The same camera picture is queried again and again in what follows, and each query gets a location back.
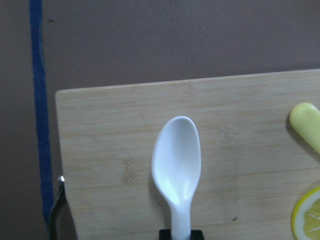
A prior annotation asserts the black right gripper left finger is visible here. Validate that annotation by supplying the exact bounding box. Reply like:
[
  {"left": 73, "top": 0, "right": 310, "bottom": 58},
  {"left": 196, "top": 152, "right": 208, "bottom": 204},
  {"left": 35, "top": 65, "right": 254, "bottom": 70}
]
[{"left": 158, "top": 229, "right": 172, "bottom": 240}]

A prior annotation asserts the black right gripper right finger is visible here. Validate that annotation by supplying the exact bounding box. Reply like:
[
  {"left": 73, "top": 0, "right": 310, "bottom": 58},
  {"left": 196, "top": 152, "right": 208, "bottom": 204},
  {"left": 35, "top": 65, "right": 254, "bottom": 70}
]
[{"left": 190, "top": 229, "right": 204, "bottom": 240}]

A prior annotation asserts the white plastic spoon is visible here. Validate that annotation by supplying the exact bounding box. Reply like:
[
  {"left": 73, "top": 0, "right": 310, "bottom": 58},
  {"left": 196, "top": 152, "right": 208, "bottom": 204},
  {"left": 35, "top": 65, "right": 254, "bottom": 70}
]
[{"left": 151, "top": 116, "right": 202, "bottom": 240}]

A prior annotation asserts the wooden cutting board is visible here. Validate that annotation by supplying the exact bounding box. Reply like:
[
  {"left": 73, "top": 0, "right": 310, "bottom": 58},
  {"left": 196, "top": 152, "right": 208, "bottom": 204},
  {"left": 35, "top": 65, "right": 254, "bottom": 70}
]
[{"left": 55, "top": 69, "right": 320, "bottom": 240}]

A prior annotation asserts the lemon slice upper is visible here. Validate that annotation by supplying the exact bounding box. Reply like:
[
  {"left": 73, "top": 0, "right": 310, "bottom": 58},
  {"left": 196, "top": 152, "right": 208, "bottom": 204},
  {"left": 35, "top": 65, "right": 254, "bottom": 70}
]
[{"left": 291, "top": 187, "right": 320, "bottom": 240}]

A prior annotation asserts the yellow plastic knife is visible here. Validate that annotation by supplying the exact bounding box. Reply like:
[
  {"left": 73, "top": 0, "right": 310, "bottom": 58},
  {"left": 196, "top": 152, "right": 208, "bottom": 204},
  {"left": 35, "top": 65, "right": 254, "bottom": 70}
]
[{"left": 289, "top": 102, "right": 320, "bottom": 154}]

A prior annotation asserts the metal board handle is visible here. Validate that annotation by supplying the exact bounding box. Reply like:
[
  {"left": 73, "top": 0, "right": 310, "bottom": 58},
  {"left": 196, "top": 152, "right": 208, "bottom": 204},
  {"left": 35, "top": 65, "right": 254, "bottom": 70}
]
[{"left": 48, "top": 175, "right": 66, "bottom": 240}]

